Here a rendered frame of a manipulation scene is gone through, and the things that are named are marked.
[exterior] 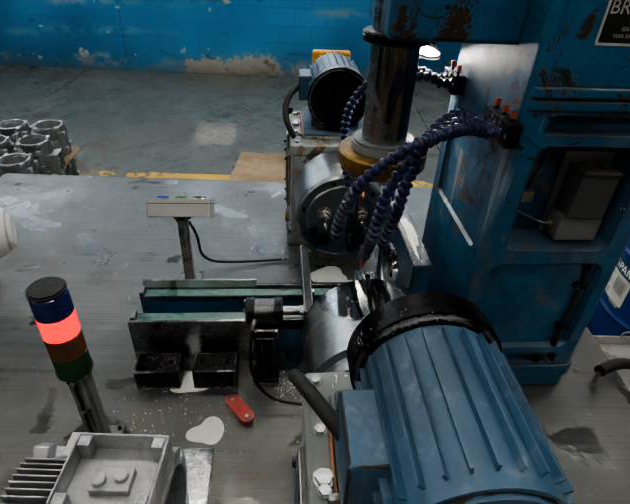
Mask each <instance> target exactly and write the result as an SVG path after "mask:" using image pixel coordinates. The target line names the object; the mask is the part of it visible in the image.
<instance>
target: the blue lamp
mask: <svg viewBox="0 0 630 504"><path fill-rule="evenodd" d="M27 301H28V303H29V306H30V308H31V311H32V313H33V316H34V318H35V320H36V321H37V322H39V323H42V324H53V323H57V322H60V321H62V320H64V319H66V318H67V317H69V316H70V315H71V314H72V312H73V311H74V304H73V301H72V298H71V295H70V292H69V288H68V285H67V288H66V290H65V291H64V293H62V294H61V295H60V296H59V297H57V298H55V299H53V300H50V301H46V302H35V301H31V300H29V299H27Z"/></svg>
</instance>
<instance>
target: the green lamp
mask: <svg viewBox="0 0 630 504"><path fill-rule="evenodd" d="M51 361H52V364H53V367H54V369H55V372H56V374H57V375H58V376H59V377H60V378H62V379H66V380H70V379H75V378H78V377H80V376H82V375H84V374H85V373H86V372H88V370H89V369H90V368H91V365H92V359H91V356H90V353H89V350H88V347H87V348H86V350H85V352H84V353H83V354H82V355H81V356H80V357H79V358H77V359H75V360H73V361H70V362H65V363H58V362H54V361H53V360H51Z"/></svg>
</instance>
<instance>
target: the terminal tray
mask: <svg viewBox="0 0 630 504"><path fill-rule="evenodd" d="M84 437H86V438H87V439H88V441H87V442H86V443H81V439H82V438H84ZM157 440H161V442H162V443H161V445H159V446H156V445H155V442H156V441H157ZM174 467H175V461H174V457H173V449H172V444H171V440H170V436H169V435H143V434H113V433H84V432H79V433H78V435H77V437H76V440H75V442H74V444H73V446H72V448H71V450H70V452H69V455H68V457H67V459H66V461H65V463H64V465H63V467H62V469H61V472H60V474H59V476H58V478H57V480H56V482H55V484H54V487H53V489H52V491H51V493H50V495H49V497H48V499H47V501H46V504H137V499H138V498H140V497H143V498H144V502H143V503H142V504H162V501H163V497H164V493H165V490H166V486H167V483H168V480H169V477H170V475H171V473H172V470H173V468H174ZM173 474H174V471H173V473H172V475H171V478H170V481H169V483H168V487H167V490H166V493H165V497H164V501H163V504H166V500H167V496H168V492H169V489H170V485H171V481H172V477H173ZM57 495H61V496H62V499H61V500H60V501H58V502H55V501H54V498H55V496H57Z"/></svg>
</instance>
